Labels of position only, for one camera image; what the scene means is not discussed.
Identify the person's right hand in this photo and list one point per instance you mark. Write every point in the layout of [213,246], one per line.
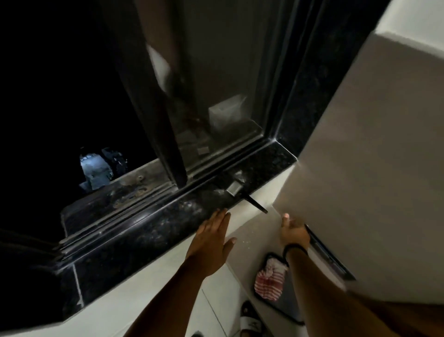
[295,234]

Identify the person's left hand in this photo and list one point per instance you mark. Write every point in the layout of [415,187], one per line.
[208,246]

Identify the person's right thumb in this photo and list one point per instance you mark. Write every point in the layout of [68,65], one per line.
[285,221]

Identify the person's left thumb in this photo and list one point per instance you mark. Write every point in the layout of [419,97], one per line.
[231,245]

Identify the person's left forearm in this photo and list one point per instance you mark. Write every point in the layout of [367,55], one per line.
[170,302]

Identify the person's right forearm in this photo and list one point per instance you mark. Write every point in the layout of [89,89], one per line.
[322,298]

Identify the black wristband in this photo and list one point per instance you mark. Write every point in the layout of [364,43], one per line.
[295,247]

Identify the red white striped cloth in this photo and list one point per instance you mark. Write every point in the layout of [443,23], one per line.
[270,281]

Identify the dark metal strip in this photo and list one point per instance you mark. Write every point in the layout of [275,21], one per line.
[329,255]

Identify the black granite window sill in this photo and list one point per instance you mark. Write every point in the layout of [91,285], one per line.
[163,229]

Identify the black white sandal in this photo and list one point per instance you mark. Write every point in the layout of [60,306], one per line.
[250,321]

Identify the black bin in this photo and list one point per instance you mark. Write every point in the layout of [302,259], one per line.
[282,305]

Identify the dark sliding window frame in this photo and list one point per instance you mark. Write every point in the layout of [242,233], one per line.
[194,86]

